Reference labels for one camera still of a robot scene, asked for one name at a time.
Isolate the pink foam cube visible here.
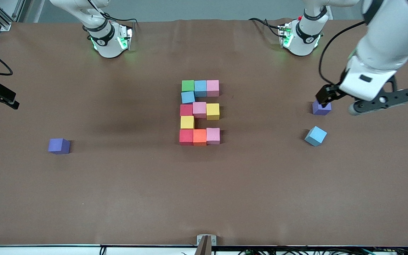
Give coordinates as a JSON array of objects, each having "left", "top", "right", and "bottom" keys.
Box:
[
  {"left": 192, "top": 102, "right": 207, "bottom": 119},
  {"left": 206, "top": 127, "right": 221, "bottom": 145},
  {"left": 206, "top": 80, "right": 220, "bottom": 97}
]

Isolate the yellow foam cube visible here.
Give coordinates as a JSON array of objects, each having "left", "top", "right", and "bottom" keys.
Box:
[
  {"left": 180, "top": 115, "right": 195, "bottom": 130},
  {"left": 206, "top": 103, "right": 220, "bottom": 121}
]

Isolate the blue foam cube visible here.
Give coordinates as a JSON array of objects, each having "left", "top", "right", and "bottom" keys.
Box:
[
  {"left": 194, "top": 80, "right": 208, "bottom": 98},
  {"left": 181, "top": 91, "right": 196, "bottom": 105},
  {"left": 304, "top": 126, "right": 328, "bottom": 147}
]

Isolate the orange foam cube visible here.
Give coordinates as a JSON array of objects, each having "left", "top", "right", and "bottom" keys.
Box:
[{"left": 193, "top": 129, "right": 208, "bottom": 146}]

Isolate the purple foam cube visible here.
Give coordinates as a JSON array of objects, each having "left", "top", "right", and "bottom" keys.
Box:
[
  {"left": 48, "top": 138, "right": 71, "bottom": 155},
  {"left": 312, "top": 100, "right": 332, "bottom": 116}
]

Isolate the brown table mat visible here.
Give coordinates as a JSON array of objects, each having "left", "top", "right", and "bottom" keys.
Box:
[{"left": 0, "top": 18, "right": 408, "bottom": 247}]

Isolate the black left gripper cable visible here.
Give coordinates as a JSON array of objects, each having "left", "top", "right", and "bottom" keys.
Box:
[{"left": 318, "top": 21, "right": 367, "bottom": 87}]

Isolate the black left base cable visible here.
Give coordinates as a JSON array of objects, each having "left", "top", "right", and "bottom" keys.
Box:
[{"left": 248, "top": 17, "right": 283, "bottom": 38}]

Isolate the black base cable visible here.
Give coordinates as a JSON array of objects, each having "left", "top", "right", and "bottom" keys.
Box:
[
  {"left": 98, "top": 12, "right": 138, "bottom": 26},
  {"left": 248, "top": 17, "right": 283, "bottom": 38}
]

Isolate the black right base cable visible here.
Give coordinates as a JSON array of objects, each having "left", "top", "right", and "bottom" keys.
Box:
[{"left": 98, "top": 12, "right": 138, "bottom": 26}]

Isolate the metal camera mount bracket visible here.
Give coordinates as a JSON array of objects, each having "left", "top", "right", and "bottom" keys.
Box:
[{"left": 195, "top": 234, "right": 217, "bottom": 255}]

